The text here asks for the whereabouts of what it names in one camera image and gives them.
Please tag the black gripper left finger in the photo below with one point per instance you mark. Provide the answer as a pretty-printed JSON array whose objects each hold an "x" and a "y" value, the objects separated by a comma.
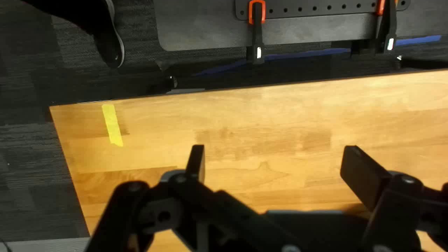
[{"x": 202, "y": 218}]

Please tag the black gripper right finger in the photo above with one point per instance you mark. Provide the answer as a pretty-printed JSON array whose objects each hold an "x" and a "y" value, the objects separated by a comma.
[{"x": 400, "y": 204}]

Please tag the yellow tape strip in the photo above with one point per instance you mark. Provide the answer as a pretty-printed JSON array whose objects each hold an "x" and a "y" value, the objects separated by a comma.
[{"x": 112, "y": 124}]

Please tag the orange black clamp left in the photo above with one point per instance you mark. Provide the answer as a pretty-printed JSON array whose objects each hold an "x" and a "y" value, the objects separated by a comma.
[{"x": 256, "y": 18}]

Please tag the orange black clamp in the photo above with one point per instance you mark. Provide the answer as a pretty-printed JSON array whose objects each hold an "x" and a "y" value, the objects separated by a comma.
[
  {"x": 386, "y": 22},
  {"x": 256, "y": 18}
]

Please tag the grey perforated mounting plate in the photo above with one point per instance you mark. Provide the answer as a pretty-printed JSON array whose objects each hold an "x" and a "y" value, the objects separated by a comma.
[{"x": 213, "y": 24}]

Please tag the orange black clamp right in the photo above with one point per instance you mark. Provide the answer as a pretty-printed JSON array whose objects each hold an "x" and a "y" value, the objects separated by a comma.
[{"x": 386, "y": 22}]

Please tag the black shoe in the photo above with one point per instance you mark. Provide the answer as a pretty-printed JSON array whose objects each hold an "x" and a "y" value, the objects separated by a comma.
[{"x": 97, "y": 18}]

